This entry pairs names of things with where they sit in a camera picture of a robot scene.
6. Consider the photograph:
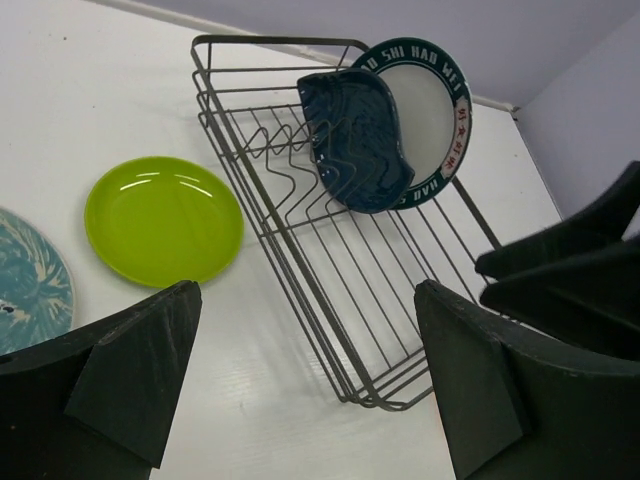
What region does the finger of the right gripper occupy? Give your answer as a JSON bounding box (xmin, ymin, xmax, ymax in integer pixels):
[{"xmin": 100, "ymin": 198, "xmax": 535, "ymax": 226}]
[
  {"xmin": 480, "ymin": 239, "xmax": 639, "ymax": 360},
  {"xmin": 475, "ymin": 160, "xmax": 639, "ymax": 280}
]

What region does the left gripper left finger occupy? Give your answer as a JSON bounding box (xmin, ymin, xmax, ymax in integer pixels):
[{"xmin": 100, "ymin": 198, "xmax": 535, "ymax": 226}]
[{"xmin": 1, "ymin": 281, "xmax": 202, "ymax": 479}]

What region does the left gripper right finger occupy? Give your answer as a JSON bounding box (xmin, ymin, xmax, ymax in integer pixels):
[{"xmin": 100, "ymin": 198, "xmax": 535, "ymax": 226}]
[{"xmin": 414, "ymin": 280, "xmax": 639, "ymax": 479}]

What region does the green rimmed white plate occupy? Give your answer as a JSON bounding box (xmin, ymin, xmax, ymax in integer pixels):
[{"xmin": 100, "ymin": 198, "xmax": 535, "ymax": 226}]
[{"xmin": 352, "ymin": 37, "xmax": 473, "ymax": 210}]

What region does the dark blue shell plate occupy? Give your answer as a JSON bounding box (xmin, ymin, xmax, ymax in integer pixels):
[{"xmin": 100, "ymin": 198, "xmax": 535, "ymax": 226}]
[{"xmin": 296, "ymin": 68, "xmax": 415, "ymax": 214}]

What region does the red and teal plate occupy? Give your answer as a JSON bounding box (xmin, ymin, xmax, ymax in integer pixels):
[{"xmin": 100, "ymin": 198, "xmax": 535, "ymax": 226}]
[{"xmin": 1, "ymin": 209, "xmax": 75, "ymax": 355}]

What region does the lime green plate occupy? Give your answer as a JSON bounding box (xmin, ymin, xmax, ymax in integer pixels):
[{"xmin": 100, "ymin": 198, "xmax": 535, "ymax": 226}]
[{"xmin": 84, "ymin": 156, "xmax": 244, "ymax": 288}]

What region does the wire dish rack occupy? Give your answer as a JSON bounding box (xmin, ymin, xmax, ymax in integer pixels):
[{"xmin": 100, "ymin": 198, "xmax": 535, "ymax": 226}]
[{"xmin": 191, "ymin": 34, "xmax": 499, "ymax": 412}]

